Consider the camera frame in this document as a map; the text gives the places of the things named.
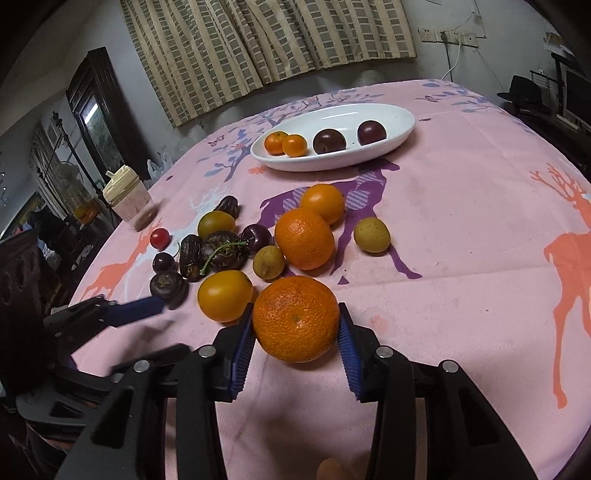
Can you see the small tan longan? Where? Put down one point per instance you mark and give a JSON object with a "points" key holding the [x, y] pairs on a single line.
{"points": [[268, 262]]}

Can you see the black hat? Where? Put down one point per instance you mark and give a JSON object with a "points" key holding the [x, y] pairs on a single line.
{"points": [[524, 92]]}

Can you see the small wrinkled dark fruit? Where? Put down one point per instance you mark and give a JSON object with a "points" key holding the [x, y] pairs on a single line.
{"points": [[227, 206]]}

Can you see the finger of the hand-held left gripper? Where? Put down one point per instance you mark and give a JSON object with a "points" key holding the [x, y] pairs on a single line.
{"points": [[138, 309], [157, 355]]}

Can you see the dark cherry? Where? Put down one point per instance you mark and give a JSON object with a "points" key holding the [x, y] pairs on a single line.
{"points": [[164, 263]]}

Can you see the white oval plate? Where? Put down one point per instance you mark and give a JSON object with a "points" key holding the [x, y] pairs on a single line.
{"points": [[351, 154]]}

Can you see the smooth orange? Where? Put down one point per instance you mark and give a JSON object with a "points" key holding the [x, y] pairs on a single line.
{"points": [[324, 201]]}

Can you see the red cherry tomato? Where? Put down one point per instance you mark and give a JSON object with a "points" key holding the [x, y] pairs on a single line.
{"points": [[160, 237]]}

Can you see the jar with cream lid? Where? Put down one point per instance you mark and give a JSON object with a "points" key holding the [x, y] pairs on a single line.
{"points": [[131, 203]]}

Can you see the person's right hand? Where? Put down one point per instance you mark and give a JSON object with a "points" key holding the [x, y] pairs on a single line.
{"points": [[334, 470]]}

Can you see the dark purple plum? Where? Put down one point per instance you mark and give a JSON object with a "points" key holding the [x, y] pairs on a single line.
{"points": [[257, 235], [329, 141], [372, 132]]}

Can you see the tan green round fruit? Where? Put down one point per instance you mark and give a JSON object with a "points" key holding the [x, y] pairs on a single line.
{"points": [[371, 234]]}

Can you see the checked beige curtain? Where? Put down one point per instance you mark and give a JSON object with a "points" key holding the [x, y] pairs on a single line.
{"points": [[258, 41]]}

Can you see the black media stand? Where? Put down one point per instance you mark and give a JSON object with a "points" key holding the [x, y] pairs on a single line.
{"points": [[545, 121]]}

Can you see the clear plastic bag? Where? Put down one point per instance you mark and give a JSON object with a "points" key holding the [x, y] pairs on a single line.
{"points": [[159, 166]]}

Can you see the small orange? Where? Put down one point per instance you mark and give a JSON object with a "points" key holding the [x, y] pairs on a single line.
{"points": [[274, 143], [295, 146]]}

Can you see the wrinkled dark fruit with stem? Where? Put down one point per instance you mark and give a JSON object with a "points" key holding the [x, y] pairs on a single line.
{"points": [[218, 241]]}

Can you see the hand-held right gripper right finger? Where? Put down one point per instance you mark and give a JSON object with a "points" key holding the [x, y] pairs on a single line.
{"points": [[349, 360]]}

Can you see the pink printed tablecloth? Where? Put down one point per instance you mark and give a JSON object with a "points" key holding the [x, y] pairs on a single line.
{"points": [[461, 207]]}

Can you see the dark wooden cabinet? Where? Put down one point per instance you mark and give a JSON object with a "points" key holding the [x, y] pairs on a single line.
{"points": [[92, 106]]}

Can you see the large orange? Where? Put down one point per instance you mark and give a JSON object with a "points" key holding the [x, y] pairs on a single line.
{"points": [[295, 318]]}

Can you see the medium orange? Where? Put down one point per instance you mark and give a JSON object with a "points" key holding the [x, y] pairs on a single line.
{"points": [[304, 240]]}

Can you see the round wrinkled dark fruit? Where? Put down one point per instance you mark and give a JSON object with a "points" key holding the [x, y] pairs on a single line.
{"points": [[166, 285]]}

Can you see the wide white wall socket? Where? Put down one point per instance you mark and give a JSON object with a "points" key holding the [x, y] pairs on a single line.
{"points": [[459, 38]]}

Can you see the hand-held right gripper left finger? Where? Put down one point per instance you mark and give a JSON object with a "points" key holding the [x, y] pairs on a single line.
{"points": [[241, 355]]}

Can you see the yellow-orange round fruit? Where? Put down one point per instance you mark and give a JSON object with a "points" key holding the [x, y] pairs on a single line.
{"points": [[225, 295]]}

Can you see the black monitor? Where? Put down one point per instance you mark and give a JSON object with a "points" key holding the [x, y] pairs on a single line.
{"points": [[577, 99]]}

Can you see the olive yellow round fruit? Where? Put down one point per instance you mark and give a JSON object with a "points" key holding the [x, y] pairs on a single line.
{"points": [[216, 224]]}

